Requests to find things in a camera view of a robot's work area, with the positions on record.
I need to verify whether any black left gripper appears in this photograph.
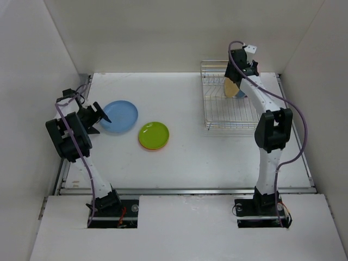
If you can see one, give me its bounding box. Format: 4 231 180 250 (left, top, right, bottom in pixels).
77 102 110 133

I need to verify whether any light blue plate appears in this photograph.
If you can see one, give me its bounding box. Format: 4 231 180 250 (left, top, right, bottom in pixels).
100 100 138 134

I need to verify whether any beige plate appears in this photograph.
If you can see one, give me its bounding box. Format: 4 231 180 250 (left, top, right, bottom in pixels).
224 77 239 98

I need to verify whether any green plate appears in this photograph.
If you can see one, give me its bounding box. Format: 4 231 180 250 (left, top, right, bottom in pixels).
138 122 170 147

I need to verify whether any orange plate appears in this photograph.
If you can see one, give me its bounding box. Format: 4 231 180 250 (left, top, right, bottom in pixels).
139 143 167 151

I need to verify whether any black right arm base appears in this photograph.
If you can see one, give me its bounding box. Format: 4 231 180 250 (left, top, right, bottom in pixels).
233 198 293 228

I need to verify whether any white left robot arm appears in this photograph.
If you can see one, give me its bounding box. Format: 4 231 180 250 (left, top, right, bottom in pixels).
45 89 123 216

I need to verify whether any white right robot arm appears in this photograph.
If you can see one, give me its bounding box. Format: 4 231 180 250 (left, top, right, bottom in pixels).
225 47 293 214

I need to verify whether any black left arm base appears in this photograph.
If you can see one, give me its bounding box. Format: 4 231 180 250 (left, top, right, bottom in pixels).
87 198 139 229

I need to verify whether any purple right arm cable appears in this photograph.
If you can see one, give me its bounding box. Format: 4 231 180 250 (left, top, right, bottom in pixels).
227 40 308 228

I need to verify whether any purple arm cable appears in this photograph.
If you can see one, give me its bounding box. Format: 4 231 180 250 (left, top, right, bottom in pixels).
55 83 98 226
227 40 308 228

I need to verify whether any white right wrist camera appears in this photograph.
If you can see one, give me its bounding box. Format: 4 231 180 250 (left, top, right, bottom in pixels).
243 45 257 60

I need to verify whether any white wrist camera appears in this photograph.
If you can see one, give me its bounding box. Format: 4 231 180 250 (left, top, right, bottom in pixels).
243 45 257 60
80 100 90 108

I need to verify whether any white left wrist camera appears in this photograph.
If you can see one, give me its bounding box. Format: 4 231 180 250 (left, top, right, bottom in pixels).
80 100 90 108

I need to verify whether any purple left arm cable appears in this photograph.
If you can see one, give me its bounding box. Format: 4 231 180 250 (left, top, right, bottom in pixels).
55 83 98 226

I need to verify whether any silver wire dish rack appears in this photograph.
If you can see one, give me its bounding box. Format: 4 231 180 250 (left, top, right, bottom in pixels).
200 60 259 134

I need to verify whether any aluminium table rail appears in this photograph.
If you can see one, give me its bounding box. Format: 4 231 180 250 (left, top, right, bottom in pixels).
53 73 318 196

